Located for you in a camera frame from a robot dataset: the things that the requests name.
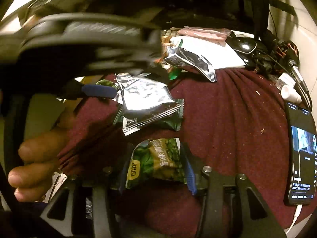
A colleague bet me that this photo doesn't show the green pea snack packet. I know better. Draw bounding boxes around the green pea snack packet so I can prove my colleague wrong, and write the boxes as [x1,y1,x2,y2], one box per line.
[125,138,186,189]

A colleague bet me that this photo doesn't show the person's left hand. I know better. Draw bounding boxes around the person's left hand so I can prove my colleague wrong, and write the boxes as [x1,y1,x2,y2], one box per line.
[8,110,75,202]

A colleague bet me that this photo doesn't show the silver foil snack packet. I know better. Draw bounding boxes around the silver foil snack packet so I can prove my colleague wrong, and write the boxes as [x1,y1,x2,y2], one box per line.
[113,73,184,136]

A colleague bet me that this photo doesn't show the black smartphone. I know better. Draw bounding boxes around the black smartphone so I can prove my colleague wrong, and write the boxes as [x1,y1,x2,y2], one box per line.
[285,102,316,205]

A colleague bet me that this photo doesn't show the white handwritten paper sheet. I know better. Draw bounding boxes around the white handwritten paper sheet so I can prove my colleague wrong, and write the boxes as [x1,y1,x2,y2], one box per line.
[170,36,245,69]

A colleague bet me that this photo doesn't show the white charger plug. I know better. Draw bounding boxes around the white charger plug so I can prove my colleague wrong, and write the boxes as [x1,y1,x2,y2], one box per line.
[276,73,302,104]

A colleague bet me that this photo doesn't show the pink plastic bag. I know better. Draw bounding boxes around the pink plastic bag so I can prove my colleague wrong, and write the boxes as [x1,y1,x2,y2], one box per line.
[177,26,232,42]

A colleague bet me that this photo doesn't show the black computer mouse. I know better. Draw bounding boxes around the black computer mouse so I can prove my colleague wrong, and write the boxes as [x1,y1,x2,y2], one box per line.
[226,37,257,54]

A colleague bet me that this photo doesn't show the white phone cable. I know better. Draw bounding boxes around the white phone cable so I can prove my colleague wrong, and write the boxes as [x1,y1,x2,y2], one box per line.
[284,203,304,235]

